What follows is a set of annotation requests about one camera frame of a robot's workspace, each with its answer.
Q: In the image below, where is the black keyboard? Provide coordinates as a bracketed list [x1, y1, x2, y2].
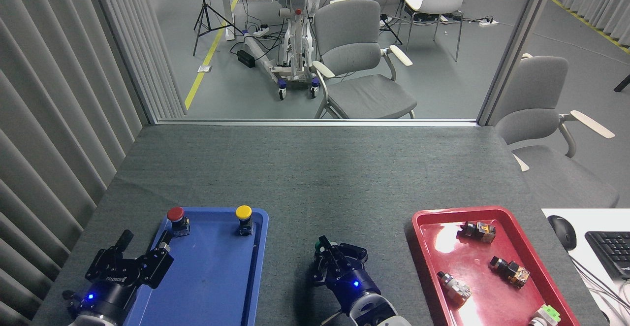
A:
[585, 231, 630, 281]

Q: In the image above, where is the black tripod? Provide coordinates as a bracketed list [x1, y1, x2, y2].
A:
[193, 0, 244, 57]

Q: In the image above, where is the black and orange switch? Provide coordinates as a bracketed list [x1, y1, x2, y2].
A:
[490, 256, 531, 288]

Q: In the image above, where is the yellow push button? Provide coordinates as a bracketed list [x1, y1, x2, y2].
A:
[235, 205, 255, 236]

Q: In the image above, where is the silver and orange switch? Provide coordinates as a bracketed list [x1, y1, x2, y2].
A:
[437, 271, 472, 307]

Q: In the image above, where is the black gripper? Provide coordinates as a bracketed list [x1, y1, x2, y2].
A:
[311, 242, 379, 314]
[69, 229, 174, 324]

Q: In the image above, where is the red push button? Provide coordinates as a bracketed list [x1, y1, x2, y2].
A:
[166, 206, 191, 238]

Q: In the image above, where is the white desk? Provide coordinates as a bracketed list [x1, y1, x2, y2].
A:
[541, 208, 630, 326]

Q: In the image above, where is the red plastic tray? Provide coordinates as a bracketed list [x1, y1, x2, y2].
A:
[411, 206, 581, 326]

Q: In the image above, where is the blue plastic tray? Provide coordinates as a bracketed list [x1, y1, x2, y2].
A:
[121, 207, 270, 326]

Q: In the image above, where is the black computer mouse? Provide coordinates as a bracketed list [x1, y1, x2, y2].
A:
[548, 215, 577, 251]

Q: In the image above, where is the silver frame rail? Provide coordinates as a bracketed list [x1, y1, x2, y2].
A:
[155, 118, 480, 128]

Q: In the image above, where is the black switch with orange block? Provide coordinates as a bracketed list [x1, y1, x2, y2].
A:
[460, 221, 497, 244]

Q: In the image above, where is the white switch with green cap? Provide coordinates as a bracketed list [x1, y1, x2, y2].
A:
[529, 304, 562, 326]

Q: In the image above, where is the silver frame post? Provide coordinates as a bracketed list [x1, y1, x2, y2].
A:
[477, 0, 562, 126]

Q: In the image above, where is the grey armchair with cream armrests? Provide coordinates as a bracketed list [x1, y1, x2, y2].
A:
[311, 0, 418, 120]
[495, 53, 621, 208]

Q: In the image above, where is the white stand on wheels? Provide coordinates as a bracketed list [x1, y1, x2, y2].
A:
[244, 0, 330, 101]

